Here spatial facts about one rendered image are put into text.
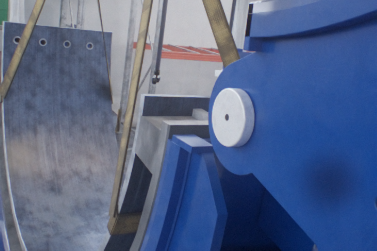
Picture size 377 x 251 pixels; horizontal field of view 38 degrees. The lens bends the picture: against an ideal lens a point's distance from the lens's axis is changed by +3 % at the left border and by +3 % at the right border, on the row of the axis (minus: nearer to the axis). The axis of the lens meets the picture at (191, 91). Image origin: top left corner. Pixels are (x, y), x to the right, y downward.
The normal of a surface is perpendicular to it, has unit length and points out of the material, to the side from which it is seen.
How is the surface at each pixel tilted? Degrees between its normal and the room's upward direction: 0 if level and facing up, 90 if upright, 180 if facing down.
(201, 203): 90
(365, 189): 90
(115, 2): 90
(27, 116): 55
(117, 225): 115
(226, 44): 104
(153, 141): 90
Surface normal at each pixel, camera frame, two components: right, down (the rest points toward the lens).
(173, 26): 0.48, 0.22
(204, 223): -0.87, -0.03
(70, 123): 0.47, -0.39
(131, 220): 0.38, 0.61
